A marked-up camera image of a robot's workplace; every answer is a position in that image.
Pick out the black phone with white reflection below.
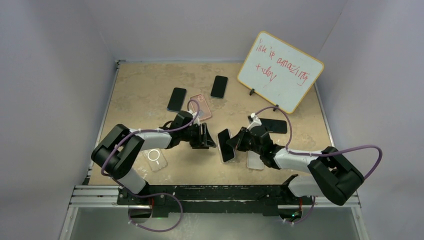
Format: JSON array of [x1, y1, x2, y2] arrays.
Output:
[[217, 128, 236, 163]]

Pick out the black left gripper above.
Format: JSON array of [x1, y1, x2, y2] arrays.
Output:
[[180, 123, 215, 149]]

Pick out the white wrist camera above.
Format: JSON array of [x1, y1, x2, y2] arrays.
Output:
[[247, 113, 262, 131], [188, 110, 201, 126]]

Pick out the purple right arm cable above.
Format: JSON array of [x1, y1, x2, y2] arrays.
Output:
[[253, 105, 383, 181]]

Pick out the aluminium table frame rail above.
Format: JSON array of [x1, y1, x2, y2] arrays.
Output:
[[59, 60, 121, 240]]

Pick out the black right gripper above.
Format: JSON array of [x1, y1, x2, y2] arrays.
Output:
[[227, 127, 263, 155]]

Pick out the frosted clear phone case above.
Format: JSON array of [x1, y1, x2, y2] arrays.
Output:
[[246, 151, 265, 171]]

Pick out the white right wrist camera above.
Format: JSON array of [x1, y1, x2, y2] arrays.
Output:
[[247, 113, 262, 131]]

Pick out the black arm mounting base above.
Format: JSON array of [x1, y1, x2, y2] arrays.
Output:
[[117, 181, 313, 221]]

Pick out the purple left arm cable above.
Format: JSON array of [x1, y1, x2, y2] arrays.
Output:
[[100, 99, 202, 181]]

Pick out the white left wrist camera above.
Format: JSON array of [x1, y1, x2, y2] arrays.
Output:
[[188, 110, 201, 126]]

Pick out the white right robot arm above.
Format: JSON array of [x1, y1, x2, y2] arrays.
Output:
[[226, 126, 365, 206]]

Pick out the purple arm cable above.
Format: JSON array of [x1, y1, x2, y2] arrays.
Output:
[[253, 105, 383, 181], [100, 99, 202, 181]]

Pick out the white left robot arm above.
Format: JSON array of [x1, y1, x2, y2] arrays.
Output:
[[90, 110, 217, 205]]

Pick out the clear magsafe case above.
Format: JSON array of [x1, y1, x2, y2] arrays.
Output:
[[220, 157, 237, 165], [142, 148, 168, 172]]

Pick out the pink phone case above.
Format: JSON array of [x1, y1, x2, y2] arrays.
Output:
[[189, 94, 212, 121]]

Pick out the yellow framed whiteboard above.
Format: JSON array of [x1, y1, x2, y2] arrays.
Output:
[[237, 31, 325, 114]]

